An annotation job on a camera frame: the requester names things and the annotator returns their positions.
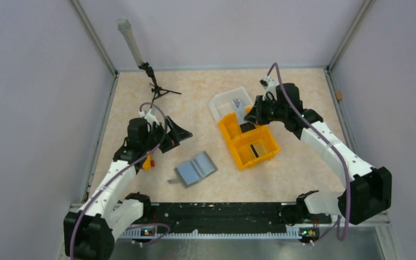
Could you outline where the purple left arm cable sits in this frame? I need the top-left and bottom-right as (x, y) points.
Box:
(69, 102), (171, 260)

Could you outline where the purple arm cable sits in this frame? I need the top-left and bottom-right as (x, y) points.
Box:
(69, 102), (171, 260)
(266, 62), (352, 245)

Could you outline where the yellow plastic bin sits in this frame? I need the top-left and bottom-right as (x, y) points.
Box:
(217, 113), (281, 171)

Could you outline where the grey leather card holder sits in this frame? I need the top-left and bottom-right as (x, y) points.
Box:
(167, 151), (218, 188)

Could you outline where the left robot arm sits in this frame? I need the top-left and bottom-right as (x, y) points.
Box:
(63, 114), (193, 259)

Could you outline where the yellow toy brick car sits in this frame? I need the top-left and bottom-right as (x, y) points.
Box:
(141, 155), (155, 171)

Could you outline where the black card in yellow bin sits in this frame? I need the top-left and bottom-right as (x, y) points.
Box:
(240, 122), (256, 133)

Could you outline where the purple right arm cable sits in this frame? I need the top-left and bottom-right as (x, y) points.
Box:
(266, 62), (352, 245)

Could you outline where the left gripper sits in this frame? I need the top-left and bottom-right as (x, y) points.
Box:
(142, 116), (192, 153)

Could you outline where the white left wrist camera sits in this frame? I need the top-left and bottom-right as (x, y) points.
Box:
(139, 109), (160, 127)

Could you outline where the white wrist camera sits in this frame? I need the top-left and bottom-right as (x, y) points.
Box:
(260, 75), (278, 100)
(139, 109), (160, 127)

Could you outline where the white plastic bin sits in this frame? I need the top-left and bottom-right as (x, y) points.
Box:
(209, 87), (254, 123)

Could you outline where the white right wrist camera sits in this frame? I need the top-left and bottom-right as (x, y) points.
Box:
(260, 75), (278, 100)

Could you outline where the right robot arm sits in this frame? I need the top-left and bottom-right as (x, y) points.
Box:
(244, 80), (392, 225)

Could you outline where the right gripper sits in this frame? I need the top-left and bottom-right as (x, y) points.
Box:
(244, 95), (287, 126)

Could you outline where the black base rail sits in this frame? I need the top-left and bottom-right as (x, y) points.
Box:
(134, 202), (332, 234)

